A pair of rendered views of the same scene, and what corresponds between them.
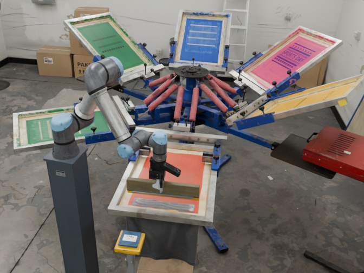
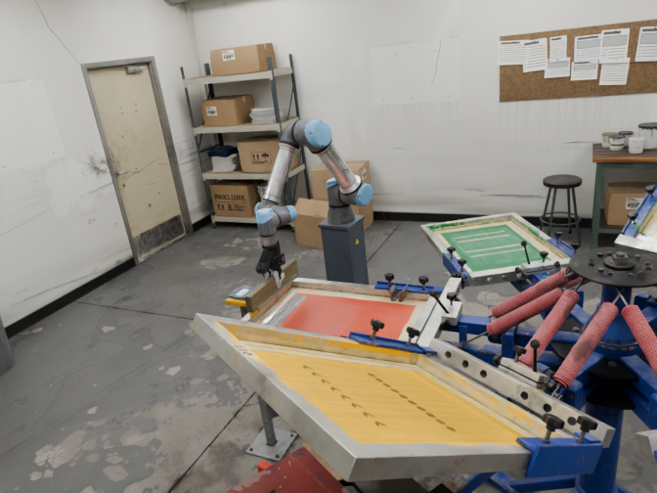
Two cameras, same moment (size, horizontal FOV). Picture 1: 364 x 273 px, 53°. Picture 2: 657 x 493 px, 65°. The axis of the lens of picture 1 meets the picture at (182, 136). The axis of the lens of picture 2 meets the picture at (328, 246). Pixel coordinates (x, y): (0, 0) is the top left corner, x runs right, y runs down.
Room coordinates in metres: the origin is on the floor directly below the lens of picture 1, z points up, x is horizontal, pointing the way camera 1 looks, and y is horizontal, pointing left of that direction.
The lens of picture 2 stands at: (2.60, -1.79, 2.09)
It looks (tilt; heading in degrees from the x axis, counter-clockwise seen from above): 22 degrees down; 111
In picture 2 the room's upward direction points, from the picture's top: 7 degrees counter-clockwise
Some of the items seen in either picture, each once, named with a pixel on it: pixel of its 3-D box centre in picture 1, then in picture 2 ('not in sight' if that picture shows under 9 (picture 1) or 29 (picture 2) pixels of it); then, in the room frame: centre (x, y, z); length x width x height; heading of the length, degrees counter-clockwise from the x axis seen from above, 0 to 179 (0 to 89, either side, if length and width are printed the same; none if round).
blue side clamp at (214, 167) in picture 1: (215, 160); not in sight; (2.10, -0.24, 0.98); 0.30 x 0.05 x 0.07; 174
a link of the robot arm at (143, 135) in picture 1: (141, 138); (282, 215); (1.64, 0.21, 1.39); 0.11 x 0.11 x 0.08; 61
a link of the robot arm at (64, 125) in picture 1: (63, 127); (338, 190); (1.77, 0.66, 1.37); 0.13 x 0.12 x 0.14; 151
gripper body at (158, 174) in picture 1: (157, 167); (272, 255); (1.61, 0.12, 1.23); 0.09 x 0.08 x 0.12; 84
